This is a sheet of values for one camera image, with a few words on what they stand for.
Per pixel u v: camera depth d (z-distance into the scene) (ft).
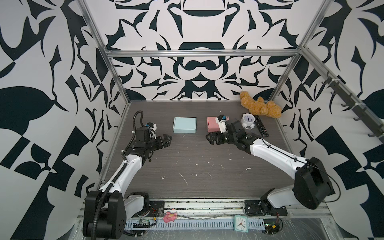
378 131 1.65
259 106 3.45
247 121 3.46
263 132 3.35
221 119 2.48
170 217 2.30
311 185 1.39
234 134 2.12
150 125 2.55
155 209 2.39
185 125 3.36
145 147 2.13
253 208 2.44
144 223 2.38
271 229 2.31
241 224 2.25
